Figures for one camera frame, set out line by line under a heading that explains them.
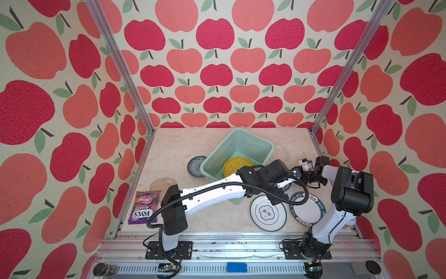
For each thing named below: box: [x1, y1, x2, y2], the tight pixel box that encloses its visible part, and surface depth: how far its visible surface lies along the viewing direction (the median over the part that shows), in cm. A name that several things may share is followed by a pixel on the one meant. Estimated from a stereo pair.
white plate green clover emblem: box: [249, 194, 287, 232], surface depth 85 cm
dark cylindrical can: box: [92, 262, 118, 278], surface depth 64 cm
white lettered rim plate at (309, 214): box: [289, 191, 327, 228], surface depth 88 cm
